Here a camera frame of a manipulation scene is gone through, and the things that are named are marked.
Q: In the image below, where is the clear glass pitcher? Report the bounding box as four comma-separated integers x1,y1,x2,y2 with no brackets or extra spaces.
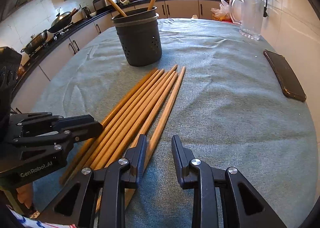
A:
229,0,265,41

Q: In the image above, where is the silver rice cooker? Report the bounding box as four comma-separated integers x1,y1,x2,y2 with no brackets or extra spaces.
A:
93,0,119,12

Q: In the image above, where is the black wok with lid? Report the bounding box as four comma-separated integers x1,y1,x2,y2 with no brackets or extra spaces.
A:
48,8,79,34

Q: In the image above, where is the steel cooking pot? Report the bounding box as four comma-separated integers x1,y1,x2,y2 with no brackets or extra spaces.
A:
20,29,48,55

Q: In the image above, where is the teal table cloth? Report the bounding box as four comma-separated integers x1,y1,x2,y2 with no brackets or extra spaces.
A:
31,19,318,227

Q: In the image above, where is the electric kettle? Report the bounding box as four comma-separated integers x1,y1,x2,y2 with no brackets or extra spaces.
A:
81,6,92,19

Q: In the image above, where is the dark perforated utensil holder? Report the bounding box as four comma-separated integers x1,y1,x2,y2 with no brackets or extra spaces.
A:
112,7,162,67

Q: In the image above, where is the left hand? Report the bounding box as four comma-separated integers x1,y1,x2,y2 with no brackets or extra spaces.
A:
16,183,34,209

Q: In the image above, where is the black smartphone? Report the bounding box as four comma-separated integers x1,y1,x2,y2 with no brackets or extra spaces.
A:
263,49,306,103

